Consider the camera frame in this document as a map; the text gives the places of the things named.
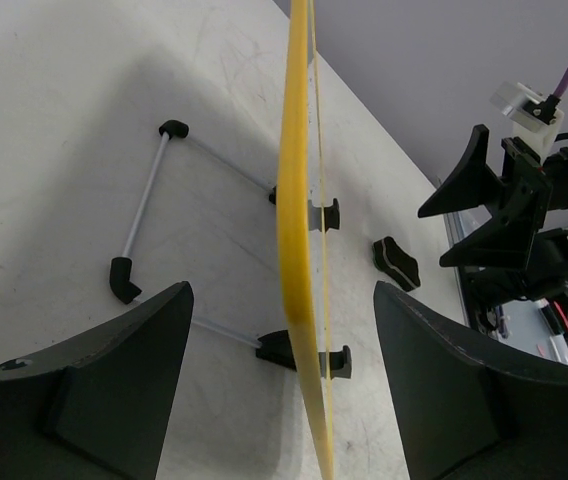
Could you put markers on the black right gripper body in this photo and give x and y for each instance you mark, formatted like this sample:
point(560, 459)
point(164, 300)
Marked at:
point(546, 274)

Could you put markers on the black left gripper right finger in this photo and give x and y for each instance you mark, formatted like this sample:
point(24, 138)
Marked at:
point(467, 406)

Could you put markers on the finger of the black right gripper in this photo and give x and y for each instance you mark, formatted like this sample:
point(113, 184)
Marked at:
point(471, 184)
point(504, 242)

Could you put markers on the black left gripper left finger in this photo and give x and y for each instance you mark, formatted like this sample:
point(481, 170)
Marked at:
point(97, 405)

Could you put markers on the black felt eraser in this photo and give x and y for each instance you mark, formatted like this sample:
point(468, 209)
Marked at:
point(391, 259)

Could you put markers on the yellow framed whiteboard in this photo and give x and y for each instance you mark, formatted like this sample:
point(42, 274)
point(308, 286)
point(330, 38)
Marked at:
point(292, 235)

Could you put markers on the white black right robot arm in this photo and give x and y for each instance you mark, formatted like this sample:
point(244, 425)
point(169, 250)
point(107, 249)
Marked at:
point(544, 321)

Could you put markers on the black whiteboard stand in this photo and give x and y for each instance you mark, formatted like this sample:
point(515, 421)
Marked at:
point(178, 234)

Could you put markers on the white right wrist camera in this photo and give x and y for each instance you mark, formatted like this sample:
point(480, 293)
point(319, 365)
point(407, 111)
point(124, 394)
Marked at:
point(536, 119)

